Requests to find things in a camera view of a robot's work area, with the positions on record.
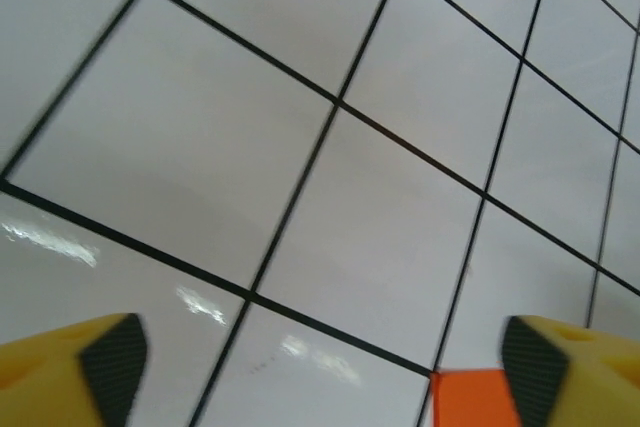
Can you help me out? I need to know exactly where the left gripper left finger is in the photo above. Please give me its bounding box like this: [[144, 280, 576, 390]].
[[0, 312, 151, 427]]

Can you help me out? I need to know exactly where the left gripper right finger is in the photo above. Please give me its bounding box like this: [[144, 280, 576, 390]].
[[501, 315, 640, 427]]

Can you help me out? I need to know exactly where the orange paper sheet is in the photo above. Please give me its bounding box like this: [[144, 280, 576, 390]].
[[428, 367, 524, 427]]

